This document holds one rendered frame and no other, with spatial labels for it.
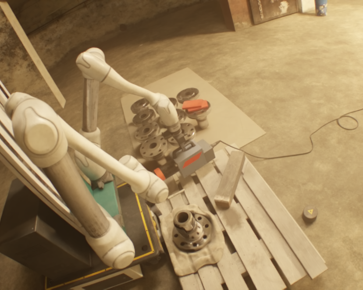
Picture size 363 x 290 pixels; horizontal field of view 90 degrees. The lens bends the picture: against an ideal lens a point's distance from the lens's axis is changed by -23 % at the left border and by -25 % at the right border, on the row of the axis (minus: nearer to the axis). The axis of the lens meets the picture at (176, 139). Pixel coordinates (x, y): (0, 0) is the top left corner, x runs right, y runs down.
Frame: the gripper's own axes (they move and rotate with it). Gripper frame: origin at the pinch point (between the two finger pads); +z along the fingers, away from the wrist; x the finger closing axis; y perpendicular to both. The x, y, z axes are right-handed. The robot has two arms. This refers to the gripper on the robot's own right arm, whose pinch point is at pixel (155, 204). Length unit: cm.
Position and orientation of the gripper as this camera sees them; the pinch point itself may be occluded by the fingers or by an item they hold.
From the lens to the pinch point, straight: 132.5
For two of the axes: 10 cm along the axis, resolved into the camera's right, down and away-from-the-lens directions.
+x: 3.1, 5.4, -7.8
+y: -9.0, 4.4, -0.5
